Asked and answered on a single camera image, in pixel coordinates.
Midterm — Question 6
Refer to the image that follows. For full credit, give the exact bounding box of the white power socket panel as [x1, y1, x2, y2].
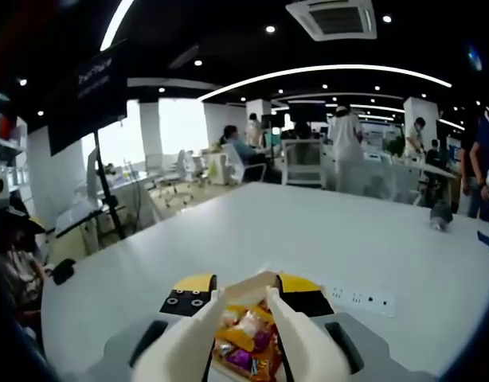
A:
[327, 281, 397, 318]

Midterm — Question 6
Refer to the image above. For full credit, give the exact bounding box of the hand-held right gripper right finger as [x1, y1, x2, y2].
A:
[276, 272, 391, 377]

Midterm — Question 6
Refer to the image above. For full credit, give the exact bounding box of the white ceiling air conditioner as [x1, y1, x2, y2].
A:
[284, 0, 378, 42]

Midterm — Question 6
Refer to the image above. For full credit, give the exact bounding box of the beige hexagonal container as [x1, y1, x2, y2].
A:
[210, 271, 288, 382]

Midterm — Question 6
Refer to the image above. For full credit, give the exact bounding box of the grey crumpled cloth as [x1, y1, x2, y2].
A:
[428, 200, 455, 232]

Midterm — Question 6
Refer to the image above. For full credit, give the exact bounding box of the grey computer monitor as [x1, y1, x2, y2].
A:
[86, 146, 101, 202]

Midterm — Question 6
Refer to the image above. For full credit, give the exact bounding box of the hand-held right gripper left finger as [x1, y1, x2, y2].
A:
[104, 273, 219, 370]

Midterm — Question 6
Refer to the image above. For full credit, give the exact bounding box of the purple candy wrapper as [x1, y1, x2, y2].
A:
[212, 298, 286, 381]

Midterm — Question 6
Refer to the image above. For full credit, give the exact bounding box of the black monitor stand pole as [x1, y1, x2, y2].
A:
[92, 131, 126, 241]

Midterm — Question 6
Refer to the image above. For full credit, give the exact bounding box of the black hanging sign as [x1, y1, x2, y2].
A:
[48, 37, 129, 157]

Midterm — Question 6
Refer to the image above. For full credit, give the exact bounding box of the curved ceiling light strip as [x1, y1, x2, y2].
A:
[100, 0, 136, 52]
[198, 64, 452, 103]

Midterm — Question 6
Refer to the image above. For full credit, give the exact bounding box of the person's left hand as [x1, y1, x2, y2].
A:
[0, 237, 47, 310]

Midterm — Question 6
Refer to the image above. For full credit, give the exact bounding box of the white office chair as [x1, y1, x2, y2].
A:
[281, 138, 323, 188]
[222, 145, 268, 185]

